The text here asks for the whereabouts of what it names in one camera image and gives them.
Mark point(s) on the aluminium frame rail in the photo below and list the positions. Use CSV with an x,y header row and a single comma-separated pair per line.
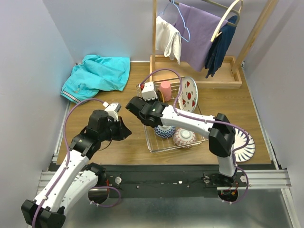
x,y
253,179

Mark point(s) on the wooden clothes rack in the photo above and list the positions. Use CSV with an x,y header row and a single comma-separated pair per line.
x,y
229,76

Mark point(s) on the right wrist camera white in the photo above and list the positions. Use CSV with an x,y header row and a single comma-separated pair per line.
x,y
148,91

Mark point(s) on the wooden hanger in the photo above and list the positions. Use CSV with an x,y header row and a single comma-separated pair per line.
x,y
229,10

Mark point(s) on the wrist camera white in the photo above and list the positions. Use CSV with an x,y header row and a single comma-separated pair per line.
x,y
148,91
113,110

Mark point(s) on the navy garment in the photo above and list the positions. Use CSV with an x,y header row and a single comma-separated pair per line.
x,y
218,49

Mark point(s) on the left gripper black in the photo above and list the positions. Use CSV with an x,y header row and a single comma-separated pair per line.
x,y
121,129

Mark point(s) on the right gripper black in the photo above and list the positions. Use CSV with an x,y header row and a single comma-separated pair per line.
x,y
147,101

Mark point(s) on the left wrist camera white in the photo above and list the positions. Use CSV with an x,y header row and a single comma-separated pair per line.
x,y
113,110

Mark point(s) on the light blue wire hanger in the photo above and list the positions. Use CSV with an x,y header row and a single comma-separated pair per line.
x,y
171,2

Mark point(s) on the pink plastic cup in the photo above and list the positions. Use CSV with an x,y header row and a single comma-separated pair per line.
x,y
165,88

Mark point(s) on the blue patterned bowl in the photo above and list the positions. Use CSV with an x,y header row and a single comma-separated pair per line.
x,y
184,137

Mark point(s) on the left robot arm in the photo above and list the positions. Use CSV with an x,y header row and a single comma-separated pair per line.
x,y
76,175

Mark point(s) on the turquoise shirt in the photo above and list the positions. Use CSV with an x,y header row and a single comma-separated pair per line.
x,y
95,74

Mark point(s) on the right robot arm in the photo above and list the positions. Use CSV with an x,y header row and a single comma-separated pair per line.
x,y
218,130

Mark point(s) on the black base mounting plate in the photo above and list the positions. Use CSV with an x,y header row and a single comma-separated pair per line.
x,y
163,181

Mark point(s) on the white cloth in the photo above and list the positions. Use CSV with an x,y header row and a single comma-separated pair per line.
x,y
168,39

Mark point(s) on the watermelon pattern plate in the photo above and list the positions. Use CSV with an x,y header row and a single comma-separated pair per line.
x,y
189,95

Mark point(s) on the purple cloth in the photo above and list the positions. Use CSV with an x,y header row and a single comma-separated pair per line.
x,y
201,25

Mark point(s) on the white blue striped plate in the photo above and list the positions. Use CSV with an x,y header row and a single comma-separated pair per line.
x,y
247,145

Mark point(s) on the red patterned bowl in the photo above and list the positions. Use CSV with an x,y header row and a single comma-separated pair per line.
x,y
164,131

